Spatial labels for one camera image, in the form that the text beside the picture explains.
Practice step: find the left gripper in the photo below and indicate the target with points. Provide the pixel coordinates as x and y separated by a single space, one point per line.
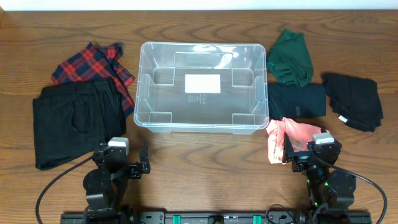
134 171

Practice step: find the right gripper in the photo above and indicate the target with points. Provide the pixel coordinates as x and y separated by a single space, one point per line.
302 158

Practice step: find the dark navy shirt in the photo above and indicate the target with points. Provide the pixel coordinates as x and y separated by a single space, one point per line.
290 101

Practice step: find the black pants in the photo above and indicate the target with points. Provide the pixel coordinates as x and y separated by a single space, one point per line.
73 119

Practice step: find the black garment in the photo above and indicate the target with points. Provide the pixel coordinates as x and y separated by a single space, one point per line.
356 100

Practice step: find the dark green garment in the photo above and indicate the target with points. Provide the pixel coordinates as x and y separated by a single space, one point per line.
289 60

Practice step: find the red plaid flannel shirt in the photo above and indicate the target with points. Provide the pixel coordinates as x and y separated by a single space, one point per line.
94 63

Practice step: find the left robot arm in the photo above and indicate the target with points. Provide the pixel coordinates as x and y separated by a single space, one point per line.
106 185

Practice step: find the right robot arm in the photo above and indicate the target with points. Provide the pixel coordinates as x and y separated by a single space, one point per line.
334 188

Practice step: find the pink printed t-shirt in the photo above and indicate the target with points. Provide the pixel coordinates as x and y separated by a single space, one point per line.
299 135

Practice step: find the clear plastic storage bin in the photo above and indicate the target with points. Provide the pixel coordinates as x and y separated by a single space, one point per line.
202 88

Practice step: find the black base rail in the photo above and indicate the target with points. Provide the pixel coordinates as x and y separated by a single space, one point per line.
273 216

